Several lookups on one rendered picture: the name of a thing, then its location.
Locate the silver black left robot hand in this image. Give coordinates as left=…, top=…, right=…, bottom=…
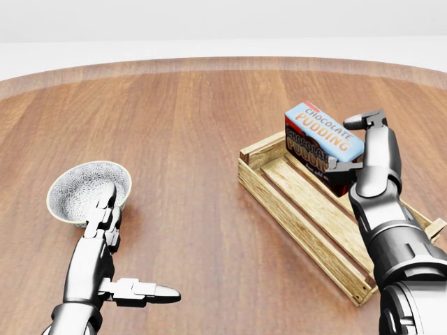
left=61, top=181, right=182, bottom=308

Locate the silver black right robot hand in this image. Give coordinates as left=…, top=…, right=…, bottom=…
left=325, top=108, right=403, bottom=198

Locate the chocolate pudding box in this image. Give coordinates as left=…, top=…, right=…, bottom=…
left=284, top=100, right=366, bottom=198

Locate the wooden slat tray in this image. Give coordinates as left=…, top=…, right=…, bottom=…
left=237, top=130, right=447, bottom=308

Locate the white patterned bowl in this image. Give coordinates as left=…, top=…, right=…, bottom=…
left=46, top=160, right=133, bottom=229

